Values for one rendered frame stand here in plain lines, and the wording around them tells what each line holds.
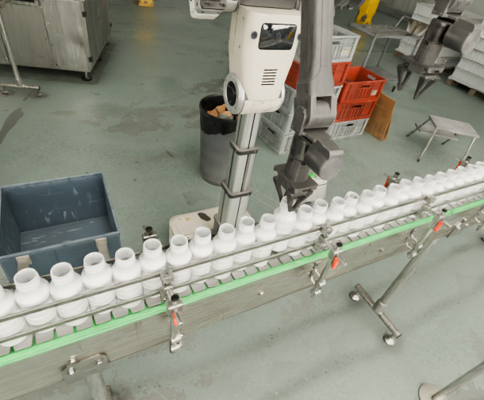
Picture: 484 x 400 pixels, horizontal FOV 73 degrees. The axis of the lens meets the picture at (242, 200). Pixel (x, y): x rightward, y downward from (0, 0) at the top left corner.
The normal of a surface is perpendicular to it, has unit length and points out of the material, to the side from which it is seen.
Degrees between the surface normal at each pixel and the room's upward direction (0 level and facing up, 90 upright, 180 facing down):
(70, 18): 90
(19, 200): 90
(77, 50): 85
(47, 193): 90
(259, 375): 0
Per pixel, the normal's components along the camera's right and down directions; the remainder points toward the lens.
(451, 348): 0.15, -0.75
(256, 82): 0.44, 0.64
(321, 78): 0.46, 0.23
